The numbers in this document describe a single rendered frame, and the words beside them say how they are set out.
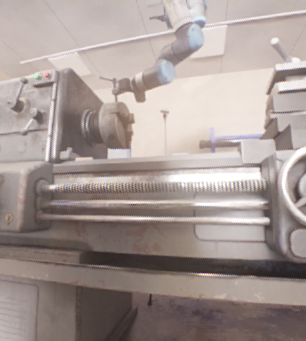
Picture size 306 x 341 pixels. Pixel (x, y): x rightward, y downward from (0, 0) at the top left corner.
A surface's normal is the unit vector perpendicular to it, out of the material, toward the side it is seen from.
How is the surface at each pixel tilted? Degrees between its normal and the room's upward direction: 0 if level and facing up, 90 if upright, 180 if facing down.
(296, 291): 90
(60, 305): 90
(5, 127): 90
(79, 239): 90
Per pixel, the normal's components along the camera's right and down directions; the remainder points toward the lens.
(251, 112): -0.23, -0.15
